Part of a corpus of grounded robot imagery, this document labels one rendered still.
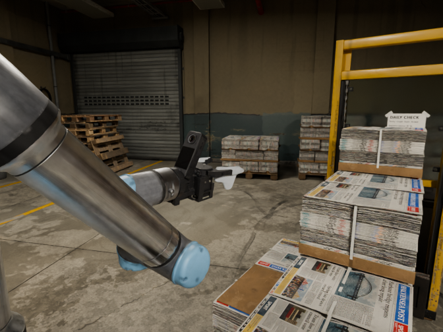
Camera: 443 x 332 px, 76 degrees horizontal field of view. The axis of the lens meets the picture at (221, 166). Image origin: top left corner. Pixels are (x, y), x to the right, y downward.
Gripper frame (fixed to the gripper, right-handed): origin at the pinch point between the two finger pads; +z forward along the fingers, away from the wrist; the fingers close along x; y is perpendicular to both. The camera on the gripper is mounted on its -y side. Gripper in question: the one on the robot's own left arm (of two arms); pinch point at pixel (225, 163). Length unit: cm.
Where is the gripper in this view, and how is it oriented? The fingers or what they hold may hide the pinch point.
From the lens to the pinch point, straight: 79.4
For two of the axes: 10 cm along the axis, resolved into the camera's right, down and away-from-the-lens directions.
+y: -1.1, 9.6, 2.7
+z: 6.4, -1.4, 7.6
